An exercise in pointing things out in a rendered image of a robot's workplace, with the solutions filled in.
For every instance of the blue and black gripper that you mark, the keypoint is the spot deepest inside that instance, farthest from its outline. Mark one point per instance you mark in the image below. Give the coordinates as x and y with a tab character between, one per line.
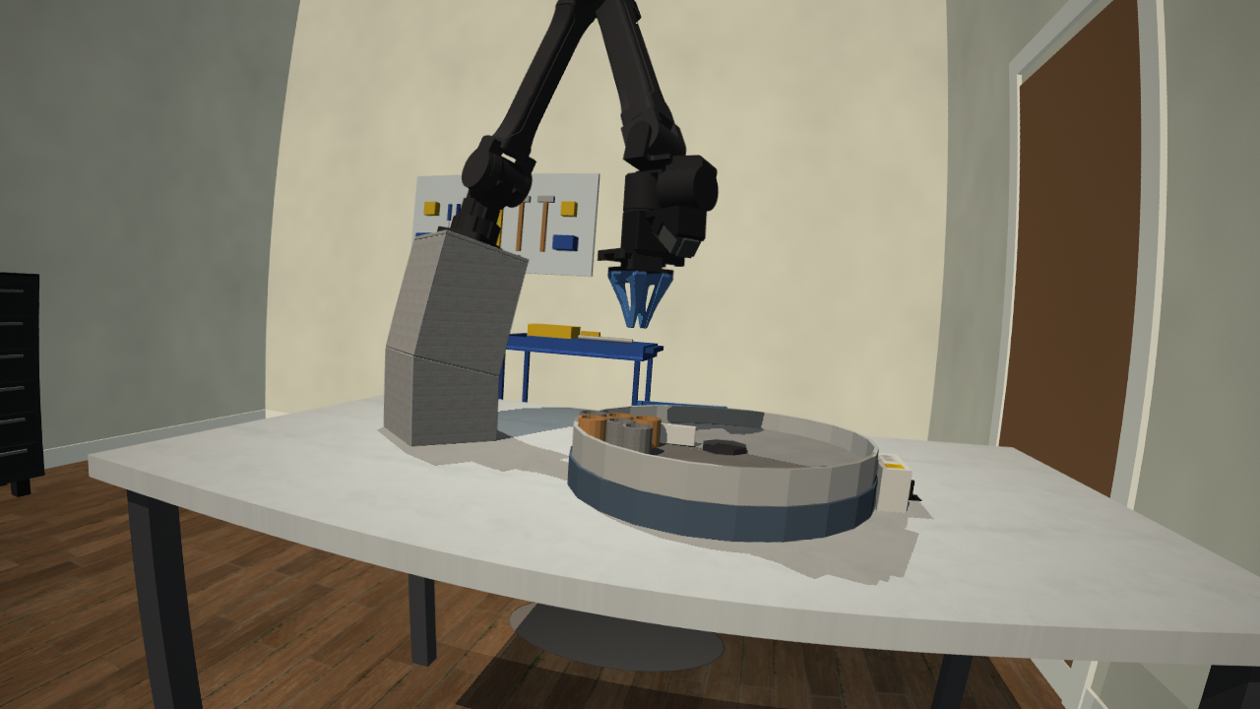
633	270

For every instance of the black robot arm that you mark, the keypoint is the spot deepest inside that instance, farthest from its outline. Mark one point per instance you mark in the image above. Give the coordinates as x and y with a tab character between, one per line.
648	132

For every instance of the blue crate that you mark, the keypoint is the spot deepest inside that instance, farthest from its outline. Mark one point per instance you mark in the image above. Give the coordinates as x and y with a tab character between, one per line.
645	403

